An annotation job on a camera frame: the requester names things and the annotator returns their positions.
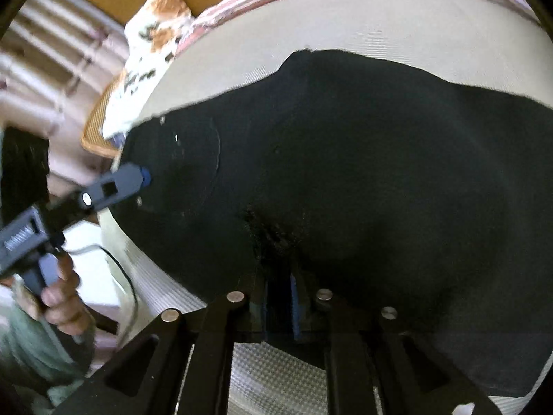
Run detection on beige patterned curtain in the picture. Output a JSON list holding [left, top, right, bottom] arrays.
[[0, 0, 131, 208]]

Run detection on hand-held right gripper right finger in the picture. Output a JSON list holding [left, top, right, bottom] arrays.
[[289, 267, 503, 415]]

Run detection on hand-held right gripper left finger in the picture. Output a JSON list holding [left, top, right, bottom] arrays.
[[54, 267, 278, 415]]

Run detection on white floral pillow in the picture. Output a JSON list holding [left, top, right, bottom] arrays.
[[101, 0, 198, 139]]

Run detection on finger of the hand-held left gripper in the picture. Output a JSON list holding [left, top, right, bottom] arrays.
[[45, 163, 153, 226]]

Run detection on woven rattan chair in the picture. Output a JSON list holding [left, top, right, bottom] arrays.
[[80, 73, 127, 159]]

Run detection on person's left forearm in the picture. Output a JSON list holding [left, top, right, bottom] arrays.
[[0, 283, 96, 415]]

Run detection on person's left hand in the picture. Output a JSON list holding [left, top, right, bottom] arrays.
[[19, 251, 96, 343]]

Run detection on black cable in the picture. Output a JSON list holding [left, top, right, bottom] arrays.
[[64, 243, 140, 343]]

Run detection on black pants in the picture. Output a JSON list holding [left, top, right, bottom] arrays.
[[108, 49, 553, 398]]

